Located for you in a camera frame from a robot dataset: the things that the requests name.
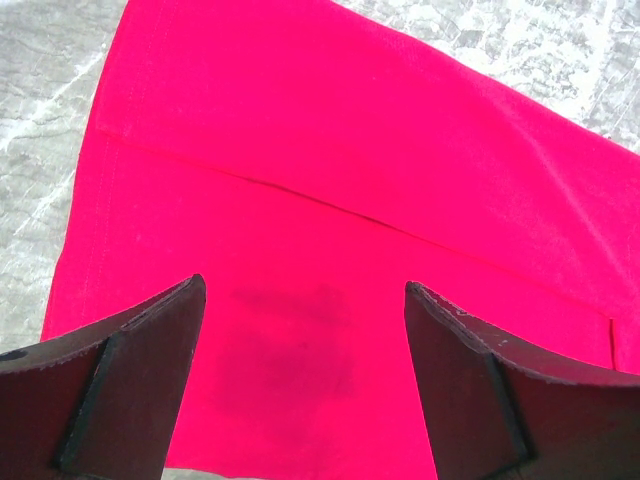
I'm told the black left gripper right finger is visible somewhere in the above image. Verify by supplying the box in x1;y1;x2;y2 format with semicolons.
404;282;639;479

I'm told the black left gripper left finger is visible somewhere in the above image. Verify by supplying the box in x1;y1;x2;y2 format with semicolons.
1;275;206;479

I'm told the pink t shirt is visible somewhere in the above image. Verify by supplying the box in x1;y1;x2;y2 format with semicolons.
42;1;639;479

